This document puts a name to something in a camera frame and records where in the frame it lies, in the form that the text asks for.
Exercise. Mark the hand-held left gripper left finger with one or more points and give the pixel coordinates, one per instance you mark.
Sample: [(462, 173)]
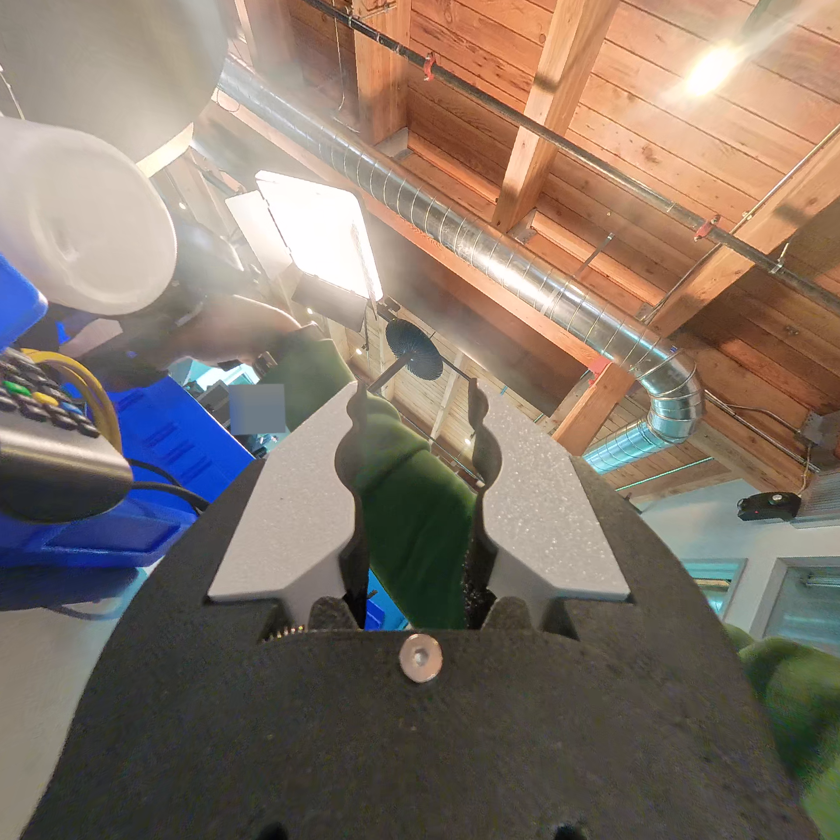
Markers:
[(289, 525)]

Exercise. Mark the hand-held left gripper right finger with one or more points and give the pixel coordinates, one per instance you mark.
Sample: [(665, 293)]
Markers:
[(551, 525)]

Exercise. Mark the large blue plastic bin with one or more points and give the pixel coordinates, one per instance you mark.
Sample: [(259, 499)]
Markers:
[(177, 446)]

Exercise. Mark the person's right hand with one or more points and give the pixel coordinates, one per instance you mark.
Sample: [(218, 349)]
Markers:
[(243, 328)]

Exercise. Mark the white plastic bottle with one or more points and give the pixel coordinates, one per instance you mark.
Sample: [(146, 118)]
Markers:
[(79, 216)]

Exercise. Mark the black remote control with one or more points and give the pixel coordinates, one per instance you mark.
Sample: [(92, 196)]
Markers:
[(52, 472)]

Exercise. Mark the person's green jacket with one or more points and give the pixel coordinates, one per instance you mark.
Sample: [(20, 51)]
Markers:
[(800, 709)]

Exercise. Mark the wooden support post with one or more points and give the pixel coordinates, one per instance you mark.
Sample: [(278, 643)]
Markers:
[(590, 407)]

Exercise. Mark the black ceiling camera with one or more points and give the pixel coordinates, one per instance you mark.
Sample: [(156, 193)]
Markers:
[(768, 506)]

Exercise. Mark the metal air duct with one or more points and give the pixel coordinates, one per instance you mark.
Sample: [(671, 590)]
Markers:
[(492, 256)]

